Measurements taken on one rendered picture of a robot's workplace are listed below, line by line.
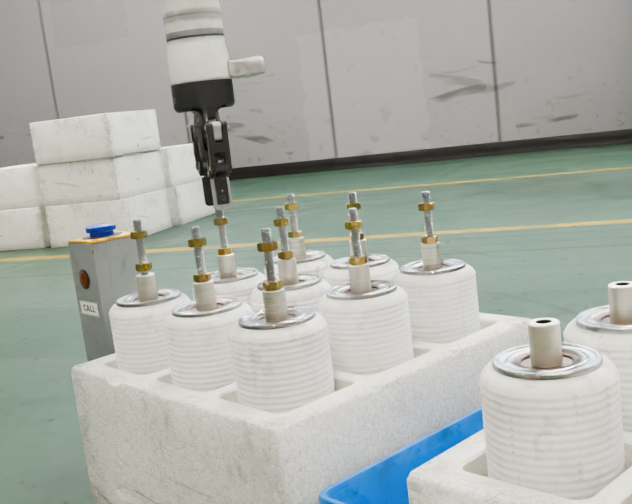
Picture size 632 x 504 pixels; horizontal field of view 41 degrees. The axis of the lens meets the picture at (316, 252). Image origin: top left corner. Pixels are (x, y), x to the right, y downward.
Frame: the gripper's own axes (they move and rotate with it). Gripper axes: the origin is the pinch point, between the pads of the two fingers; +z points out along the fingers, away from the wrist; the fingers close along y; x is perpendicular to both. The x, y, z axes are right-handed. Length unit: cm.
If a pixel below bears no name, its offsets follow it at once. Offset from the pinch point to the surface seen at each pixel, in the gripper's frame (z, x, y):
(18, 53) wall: -87, -43, -658
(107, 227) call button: 2.8, -13.4, -10.3
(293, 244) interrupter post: 8.2, 10.0, -4.4
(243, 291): 11.6, 0.9, 4.3
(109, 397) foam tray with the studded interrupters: 19.8, -16.8, 9.9
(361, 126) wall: 5, 189, -484
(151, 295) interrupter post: 9.8, -10.2, 6.2
